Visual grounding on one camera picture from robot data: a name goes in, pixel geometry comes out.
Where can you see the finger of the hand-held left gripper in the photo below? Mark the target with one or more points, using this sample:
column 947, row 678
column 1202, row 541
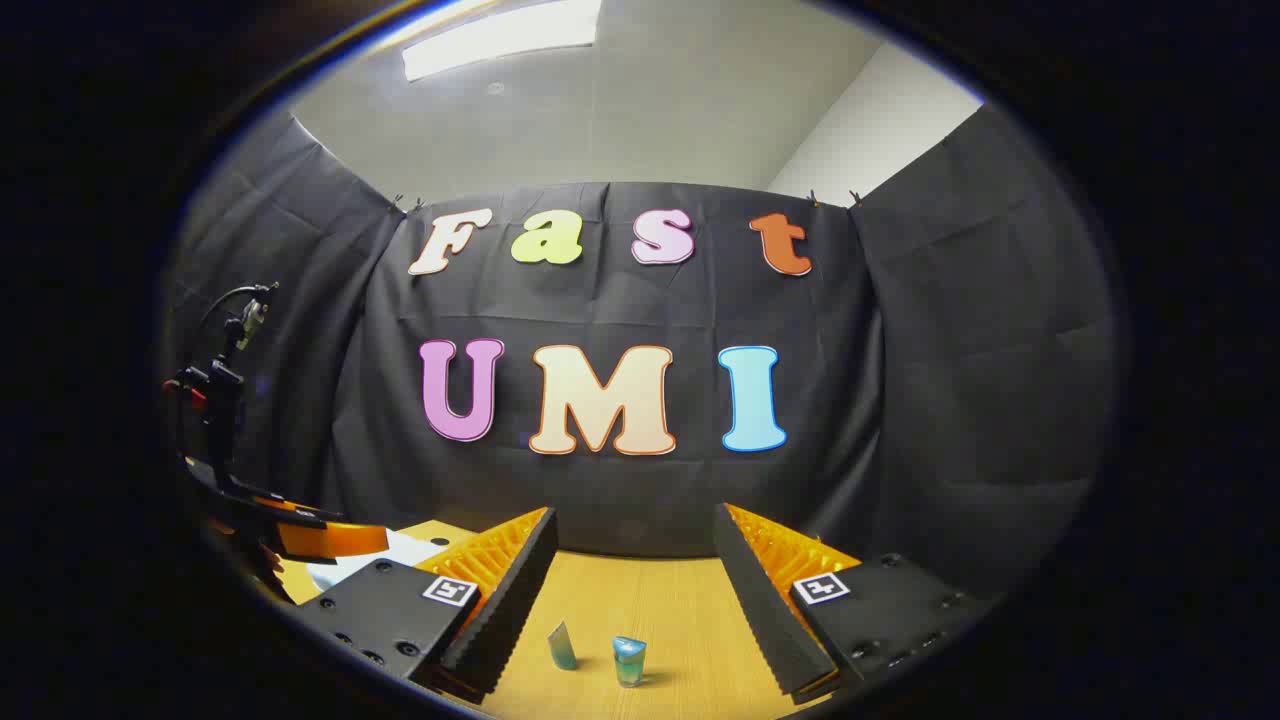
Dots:
column 270, row 505
column 335, row 540

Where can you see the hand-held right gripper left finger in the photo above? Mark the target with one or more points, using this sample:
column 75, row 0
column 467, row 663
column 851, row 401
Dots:
column 510, row 610

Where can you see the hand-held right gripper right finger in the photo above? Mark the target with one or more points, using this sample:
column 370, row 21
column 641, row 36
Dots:
column 760, row 610

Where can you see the white and blue tube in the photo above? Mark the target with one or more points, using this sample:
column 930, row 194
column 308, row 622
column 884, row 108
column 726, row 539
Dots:
column 562, row 647

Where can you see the light blue suitcase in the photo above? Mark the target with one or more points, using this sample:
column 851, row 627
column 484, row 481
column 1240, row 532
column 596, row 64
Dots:
column 400, row 548

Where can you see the ceiling light panel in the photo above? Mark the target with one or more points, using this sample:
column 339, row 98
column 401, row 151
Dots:
column 500, row 38

